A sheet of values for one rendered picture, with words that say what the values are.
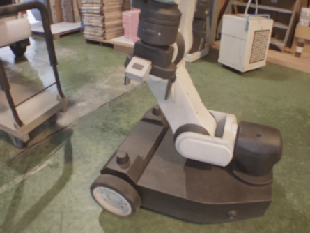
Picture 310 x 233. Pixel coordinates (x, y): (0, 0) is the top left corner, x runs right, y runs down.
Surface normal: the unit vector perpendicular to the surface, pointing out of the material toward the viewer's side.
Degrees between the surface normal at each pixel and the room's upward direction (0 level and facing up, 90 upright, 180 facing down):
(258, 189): 0
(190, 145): 90
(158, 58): 90
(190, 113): 90
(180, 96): 90
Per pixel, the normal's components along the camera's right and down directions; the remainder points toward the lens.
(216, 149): -0.36, 0.51
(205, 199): -0.01, -0.84
